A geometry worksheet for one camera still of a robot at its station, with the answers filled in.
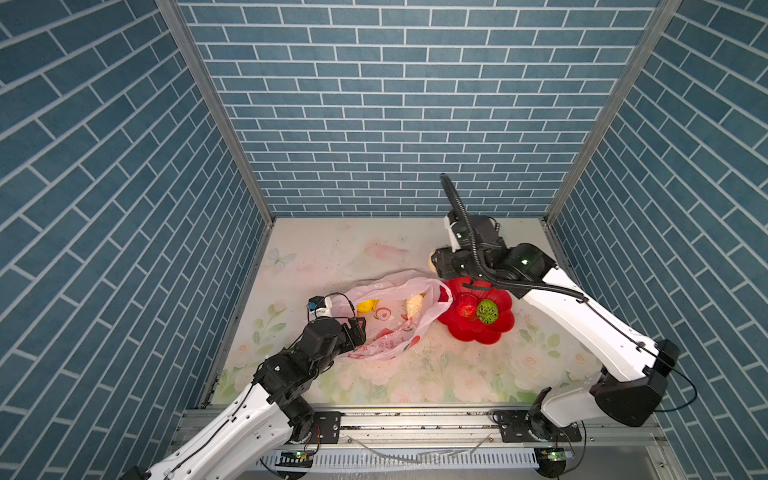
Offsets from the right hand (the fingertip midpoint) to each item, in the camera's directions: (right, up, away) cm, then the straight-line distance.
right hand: (435, 254), depth 72 cm
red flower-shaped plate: (+11, -24, +20) cm, 33 cm away
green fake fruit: (+18, -18, +17) cm, 30 cm away
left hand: (-20, -19, +5) cm, 28 cm away
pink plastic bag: (-9, -18, +23) cm, 31 cm away
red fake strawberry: (+12, -16, +19) cm, 28 cm away
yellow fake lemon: (-19, -17, +20) cm, 32 cm away
